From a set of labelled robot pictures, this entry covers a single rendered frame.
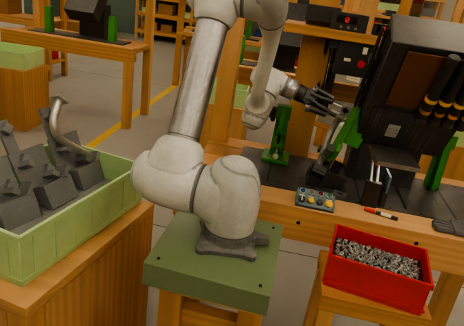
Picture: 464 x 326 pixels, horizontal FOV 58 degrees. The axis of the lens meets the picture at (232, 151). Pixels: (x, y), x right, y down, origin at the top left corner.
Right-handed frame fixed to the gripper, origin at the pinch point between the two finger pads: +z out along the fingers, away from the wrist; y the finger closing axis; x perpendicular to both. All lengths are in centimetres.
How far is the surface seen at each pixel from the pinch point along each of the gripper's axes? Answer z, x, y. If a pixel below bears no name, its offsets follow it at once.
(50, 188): -86, -8, -83
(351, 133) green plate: 7.2, -5.8, -11.0
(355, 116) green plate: 5.1, -11.9, -6.4
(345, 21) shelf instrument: -13.6, -12.6, 35.0
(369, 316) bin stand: 28, -24, -79
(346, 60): -5.6, -3.5, 23.5
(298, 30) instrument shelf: -30.8, -7.1, 24.8
